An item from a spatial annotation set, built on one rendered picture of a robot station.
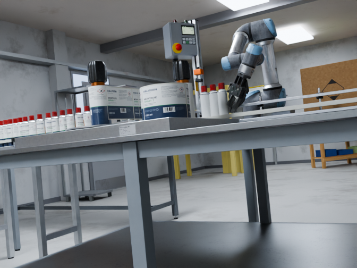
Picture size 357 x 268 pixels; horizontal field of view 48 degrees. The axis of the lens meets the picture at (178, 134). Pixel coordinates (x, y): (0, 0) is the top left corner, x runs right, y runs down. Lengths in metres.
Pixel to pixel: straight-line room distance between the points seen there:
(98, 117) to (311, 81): 1.12
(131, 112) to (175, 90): 0.36
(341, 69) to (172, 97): 0.97
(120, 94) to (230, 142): 0.74
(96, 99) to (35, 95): 5.47
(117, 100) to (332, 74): 1.09
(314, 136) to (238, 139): 0.22
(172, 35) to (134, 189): 1.14
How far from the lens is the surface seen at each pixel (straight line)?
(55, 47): 7.50
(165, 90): 1.56
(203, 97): 2.16
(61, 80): 7.44
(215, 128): 1.22
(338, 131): 1.17
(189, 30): 2.38
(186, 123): 1.49
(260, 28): 2.49
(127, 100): 1.86
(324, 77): 2.21
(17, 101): 6.97
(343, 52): 10.88
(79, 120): 2.68
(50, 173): 7.26
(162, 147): 1.36
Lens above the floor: 0.78
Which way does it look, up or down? 2 degrees up
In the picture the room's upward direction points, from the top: 5 degrees counter-clockwise
